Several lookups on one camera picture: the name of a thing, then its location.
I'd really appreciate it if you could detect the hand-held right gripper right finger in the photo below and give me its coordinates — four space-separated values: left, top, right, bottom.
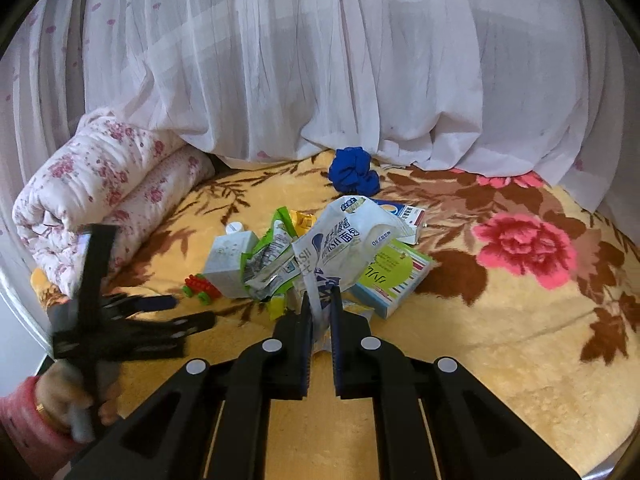
327 285 583 480

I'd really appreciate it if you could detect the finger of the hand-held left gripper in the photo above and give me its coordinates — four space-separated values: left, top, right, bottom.
104 295 177 317
117 311 217 342

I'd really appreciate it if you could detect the green striped medicine box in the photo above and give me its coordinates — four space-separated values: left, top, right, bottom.
350 239 433 320

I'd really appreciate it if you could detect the person's left hand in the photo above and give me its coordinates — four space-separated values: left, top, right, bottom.
37 359 123 432

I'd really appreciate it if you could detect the red green toy block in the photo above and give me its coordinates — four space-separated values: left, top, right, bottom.
181 274 216 305

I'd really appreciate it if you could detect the green snack wrapper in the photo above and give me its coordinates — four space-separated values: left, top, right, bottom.
240 207 301 301

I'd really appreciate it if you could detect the white and blue carton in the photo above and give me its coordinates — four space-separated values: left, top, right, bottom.
372 200 427 243

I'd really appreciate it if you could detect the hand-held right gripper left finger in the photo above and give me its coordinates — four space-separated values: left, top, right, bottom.
62 291 315 480

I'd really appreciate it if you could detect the yellow floral plush blanket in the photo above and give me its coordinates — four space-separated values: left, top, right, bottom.
30 147 640 480

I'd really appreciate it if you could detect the white plastic bread bag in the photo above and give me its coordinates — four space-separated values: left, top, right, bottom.
291 195 418 311

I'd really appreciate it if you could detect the rolled pink floral quilt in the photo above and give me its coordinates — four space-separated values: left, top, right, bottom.
12 107 216 298

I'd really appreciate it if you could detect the pale green white box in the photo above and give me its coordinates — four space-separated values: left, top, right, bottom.
202 231 260 300

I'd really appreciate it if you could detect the blue crumpled cloth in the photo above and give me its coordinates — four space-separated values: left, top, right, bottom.
327 147 381 196

